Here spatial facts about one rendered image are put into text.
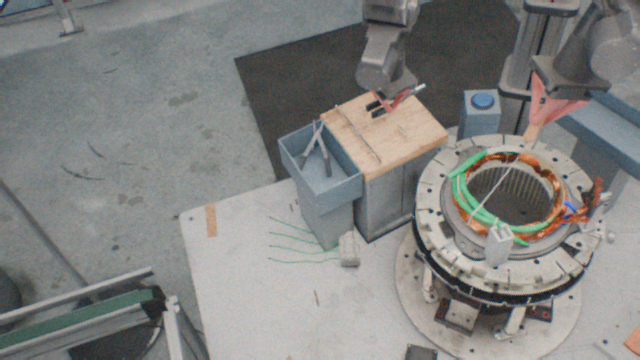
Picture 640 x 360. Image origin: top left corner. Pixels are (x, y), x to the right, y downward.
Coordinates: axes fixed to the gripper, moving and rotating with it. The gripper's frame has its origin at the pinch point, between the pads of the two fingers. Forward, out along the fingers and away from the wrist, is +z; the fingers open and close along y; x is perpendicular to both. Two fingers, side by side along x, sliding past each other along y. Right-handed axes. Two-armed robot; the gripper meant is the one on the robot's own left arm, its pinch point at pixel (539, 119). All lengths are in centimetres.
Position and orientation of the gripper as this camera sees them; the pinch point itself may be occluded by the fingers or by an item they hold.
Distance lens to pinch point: 106.0
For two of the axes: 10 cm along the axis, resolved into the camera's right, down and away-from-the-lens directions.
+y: 9.4, 0.1, 3.4
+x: -2.3, -7.2, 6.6
